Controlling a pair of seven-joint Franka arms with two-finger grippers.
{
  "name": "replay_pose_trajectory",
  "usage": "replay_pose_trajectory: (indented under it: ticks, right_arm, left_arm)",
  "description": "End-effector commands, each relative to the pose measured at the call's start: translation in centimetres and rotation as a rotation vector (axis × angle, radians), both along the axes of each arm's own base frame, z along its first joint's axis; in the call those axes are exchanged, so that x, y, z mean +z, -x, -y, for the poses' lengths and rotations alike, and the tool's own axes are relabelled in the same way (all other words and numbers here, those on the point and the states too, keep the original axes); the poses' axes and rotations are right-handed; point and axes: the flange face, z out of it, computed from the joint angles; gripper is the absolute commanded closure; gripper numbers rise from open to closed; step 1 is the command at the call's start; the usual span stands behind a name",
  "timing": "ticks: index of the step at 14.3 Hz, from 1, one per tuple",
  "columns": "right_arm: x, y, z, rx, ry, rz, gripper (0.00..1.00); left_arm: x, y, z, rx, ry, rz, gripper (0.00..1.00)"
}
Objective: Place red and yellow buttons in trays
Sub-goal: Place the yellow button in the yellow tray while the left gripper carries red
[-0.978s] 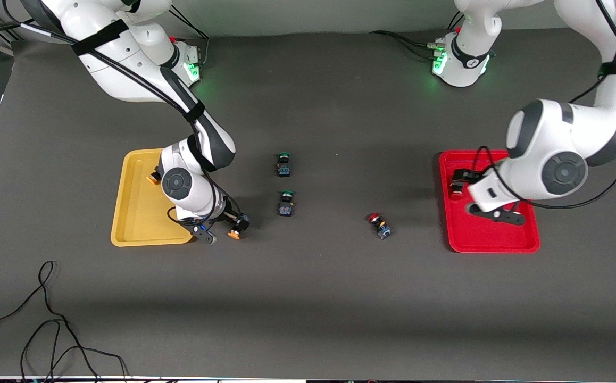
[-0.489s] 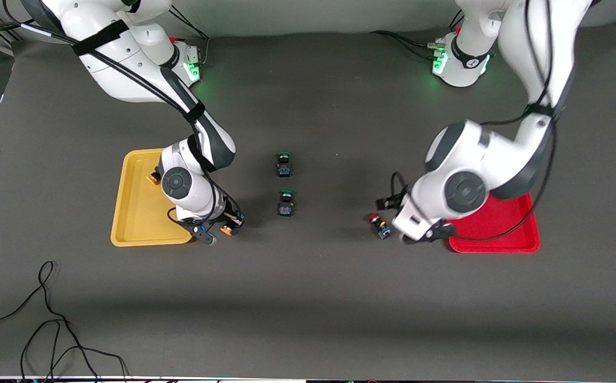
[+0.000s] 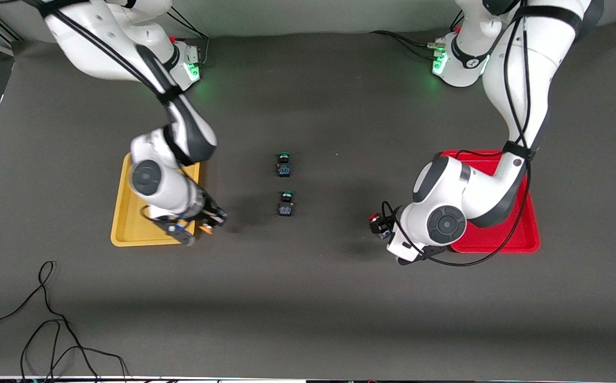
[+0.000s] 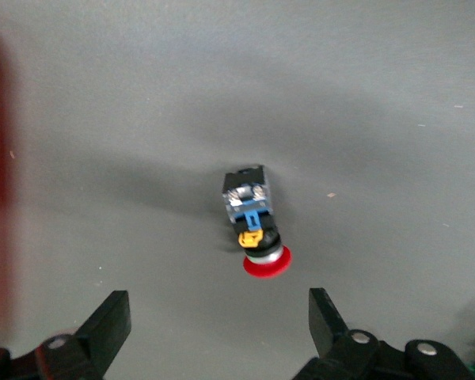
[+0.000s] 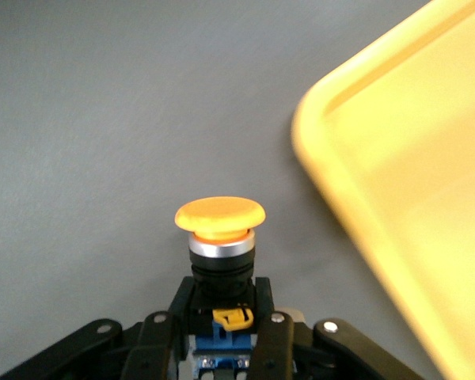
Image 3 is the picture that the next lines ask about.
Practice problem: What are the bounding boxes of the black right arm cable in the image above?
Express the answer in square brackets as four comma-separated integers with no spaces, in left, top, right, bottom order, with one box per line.
[34,0,184,107]

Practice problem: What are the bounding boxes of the black right base cables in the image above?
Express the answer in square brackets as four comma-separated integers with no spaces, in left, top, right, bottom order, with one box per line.
[167,8,211,69]

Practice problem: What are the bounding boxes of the black base cables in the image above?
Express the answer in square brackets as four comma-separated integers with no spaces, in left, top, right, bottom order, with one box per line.
[370,11,465,60]
[167,8,211,69]

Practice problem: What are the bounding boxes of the black left base cables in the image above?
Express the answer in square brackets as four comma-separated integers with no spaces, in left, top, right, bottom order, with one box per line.
[370,11,465,60]

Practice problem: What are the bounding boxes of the dark grey table cloth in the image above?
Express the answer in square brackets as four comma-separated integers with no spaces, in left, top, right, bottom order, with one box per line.
[0,19,616,381]

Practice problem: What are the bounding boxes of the red plastic tray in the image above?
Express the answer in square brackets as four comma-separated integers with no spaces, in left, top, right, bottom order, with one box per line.
[436,150,541,254]

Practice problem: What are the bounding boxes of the thin black loose cable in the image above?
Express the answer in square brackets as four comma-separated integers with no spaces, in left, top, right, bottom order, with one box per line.
[0,260,129,383]

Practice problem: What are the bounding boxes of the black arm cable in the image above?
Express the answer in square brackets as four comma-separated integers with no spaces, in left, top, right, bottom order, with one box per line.
[381,0,533,267]
[34,0,184,107]

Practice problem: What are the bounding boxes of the yellow plastic tray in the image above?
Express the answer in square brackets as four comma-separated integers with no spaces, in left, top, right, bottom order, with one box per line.
[110,153,202,247]

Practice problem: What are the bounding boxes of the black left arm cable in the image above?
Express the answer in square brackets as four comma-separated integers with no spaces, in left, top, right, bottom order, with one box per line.
[381,0,533,267]

